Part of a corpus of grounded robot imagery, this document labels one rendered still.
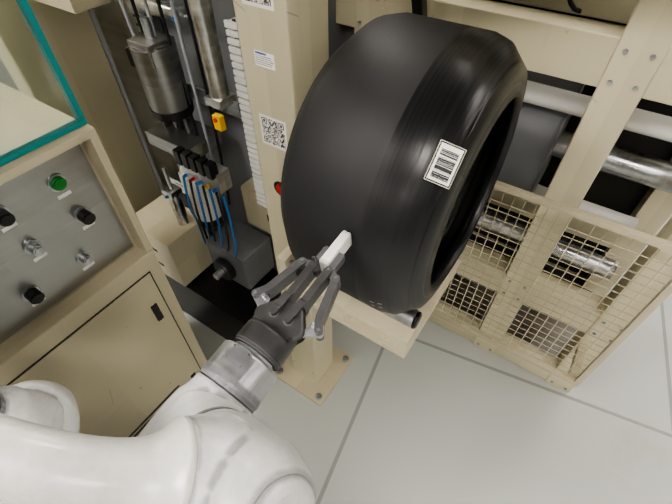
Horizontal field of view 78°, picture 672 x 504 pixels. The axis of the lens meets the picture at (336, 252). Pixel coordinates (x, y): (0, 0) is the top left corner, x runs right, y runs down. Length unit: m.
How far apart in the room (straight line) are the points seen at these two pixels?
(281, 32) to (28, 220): 0.64
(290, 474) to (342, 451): 1.42
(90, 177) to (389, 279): 0.72
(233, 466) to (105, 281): 0.88
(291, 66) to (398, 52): 0.23
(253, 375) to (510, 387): 1.60
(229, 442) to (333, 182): 0.42
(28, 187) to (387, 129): 0.73
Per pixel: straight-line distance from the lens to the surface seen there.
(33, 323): 1.21
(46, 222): 1.09
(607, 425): 2.14
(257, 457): 0.38
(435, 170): 0.62
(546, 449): 1.98
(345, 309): 1.05
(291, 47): 0.85
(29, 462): 0.40
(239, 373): 0.55
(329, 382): 1.89
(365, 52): 0.73
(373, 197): 0.63
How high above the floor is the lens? 1.73
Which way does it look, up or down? 48 degrees down
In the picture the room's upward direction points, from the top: straight up
